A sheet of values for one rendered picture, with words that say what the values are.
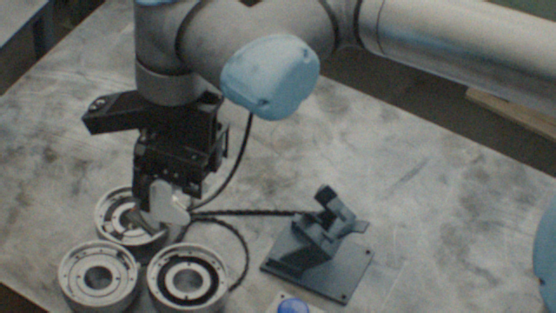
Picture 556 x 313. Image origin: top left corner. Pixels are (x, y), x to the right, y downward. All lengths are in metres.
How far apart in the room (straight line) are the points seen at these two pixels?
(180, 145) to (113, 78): 0.55
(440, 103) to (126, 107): 1.82
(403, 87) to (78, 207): 1.58
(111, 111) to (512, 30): 0.45
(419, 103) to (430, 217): 1.38
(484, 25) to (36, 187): 0.79
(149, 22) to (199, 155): 0.18
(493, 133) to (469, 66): 1.91
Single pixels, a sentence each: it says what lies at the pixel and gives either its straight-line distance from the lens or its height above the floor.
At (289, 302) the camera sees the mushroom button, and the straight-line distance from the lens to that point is 1.12.
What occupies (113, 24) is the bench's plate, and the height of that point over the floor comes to 0.80.
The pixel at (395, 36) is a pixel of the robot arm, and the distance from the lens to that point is 0.80.
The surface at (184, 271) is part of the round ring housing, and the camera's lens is 1.21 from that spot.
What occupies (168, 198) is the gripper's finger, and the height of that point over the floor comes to 1.03.
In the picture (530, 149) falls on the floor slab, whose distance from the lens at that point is 2.66.
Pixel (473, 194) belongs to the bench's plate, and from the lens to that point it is 1.38.
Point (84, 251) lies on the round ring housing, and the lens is 1.22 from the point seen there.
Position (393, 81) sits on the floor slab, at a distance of 2.74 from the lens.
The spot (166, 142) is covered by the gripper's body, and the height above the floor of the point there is 1.11.
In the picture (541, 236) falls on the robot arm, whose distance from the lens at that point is 0.57.
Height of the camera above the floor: 1.80
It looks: 47 degrees down
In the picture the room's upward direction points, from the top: 6 degrees clockwise
